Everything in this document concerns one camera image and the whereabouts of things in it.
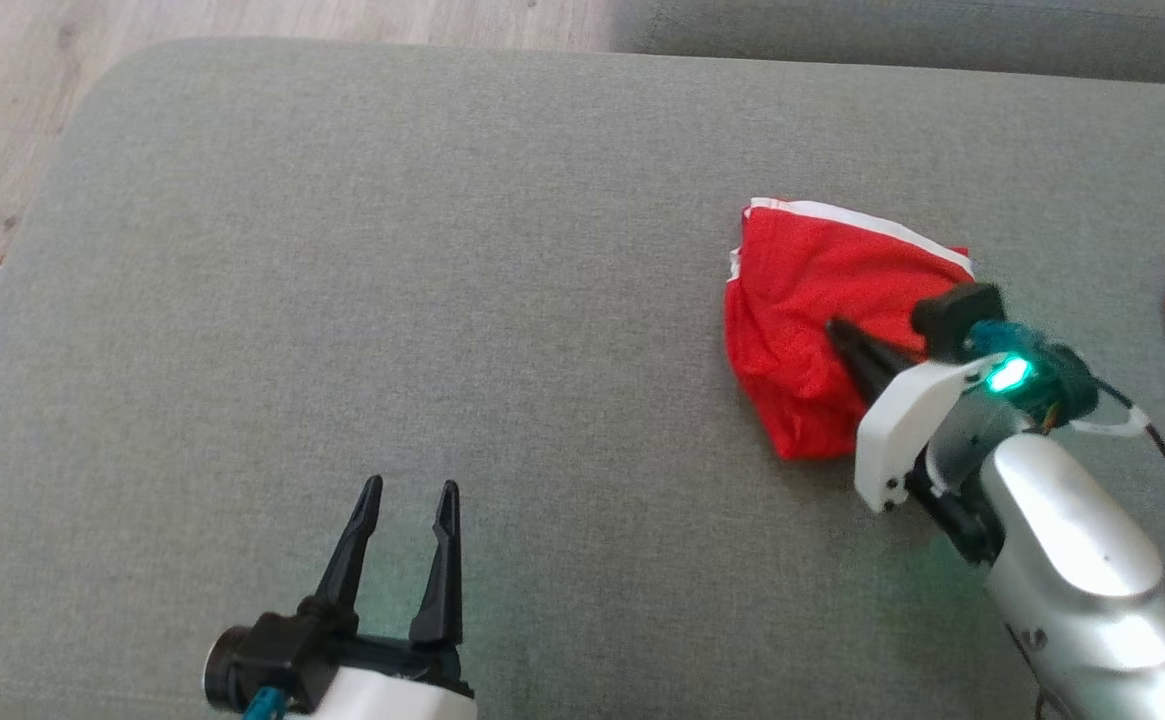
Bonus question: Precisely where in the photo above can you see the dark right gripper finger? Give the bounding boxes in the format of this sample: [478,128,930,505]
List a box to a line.
[827,318,928,381]
[827,322,898,406]

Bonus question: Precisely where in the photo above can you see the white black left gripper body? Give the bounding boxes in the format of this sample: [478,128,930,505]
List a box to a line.
[204,625,478,720]

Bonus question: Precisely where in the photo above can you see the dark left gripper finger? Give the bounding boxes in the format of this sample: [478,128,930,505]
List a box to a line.
[317,476,383,616]
[410,481,464,643]

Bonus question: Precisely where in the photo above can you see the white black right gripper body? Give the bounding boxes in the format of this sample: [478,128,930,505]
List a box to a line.
[854,345,1100,513]

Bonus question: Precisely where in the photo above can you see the red shorts with white panel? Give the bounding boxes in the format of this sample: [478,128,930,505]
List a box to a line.
[722,197,975,461]

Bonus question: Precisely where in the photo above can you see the large grey sofa seat cushion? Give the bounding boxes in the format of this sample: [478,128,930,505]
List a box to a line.
[0,38,1165,720]

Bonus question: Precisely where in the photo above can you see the white right arm cable clip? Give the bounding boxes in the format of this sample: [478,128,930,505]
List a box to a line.
[1070,408,1150,439]

